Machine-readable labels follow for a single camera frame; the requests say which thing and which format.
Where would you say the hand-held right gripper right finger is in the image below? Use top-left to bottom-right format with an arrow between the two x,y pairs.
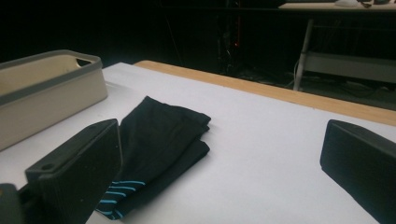
319,119 -> 396,224

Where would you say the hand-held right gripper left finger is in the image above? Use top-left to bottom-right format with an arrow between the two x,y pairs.
18,118 -> 123,224

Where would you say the beige storage box grey rim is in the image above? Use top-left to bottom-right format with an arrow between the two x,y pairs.
0,49 -> 109,152

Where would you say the black sock with blue stripes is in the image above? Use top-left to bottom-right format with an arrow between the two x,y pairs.
94,95 -> 212,221

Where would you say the background desk with white legs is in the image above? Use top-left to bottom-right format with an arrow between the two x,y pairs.
277,1 -> 396,92

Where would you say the dark equipment stand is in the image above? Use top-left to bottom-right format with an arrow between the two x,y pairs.
217,0 -> 247,76

